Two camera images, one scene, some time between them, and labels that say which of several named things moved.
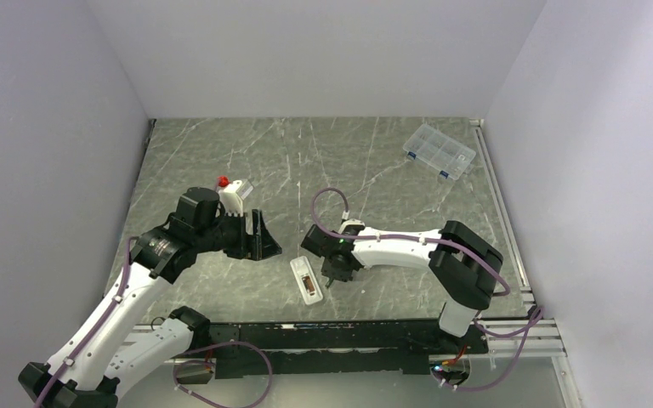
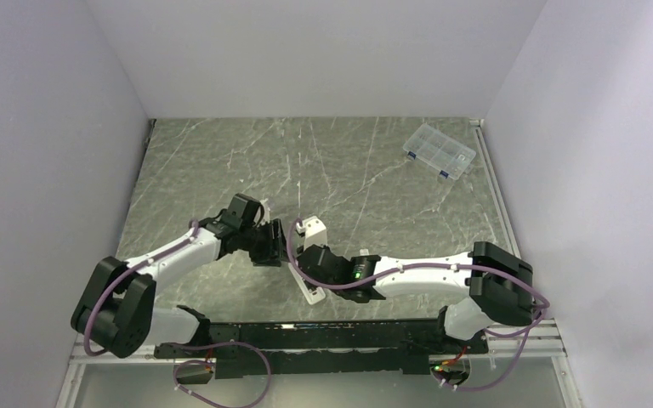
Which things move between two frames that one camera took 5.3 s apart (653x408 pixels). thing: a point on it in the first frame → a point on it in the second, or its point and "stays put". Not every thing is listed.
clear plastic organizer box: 439,152 stays put
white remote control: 306,281 stays put
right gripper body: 326,264 → 321,246
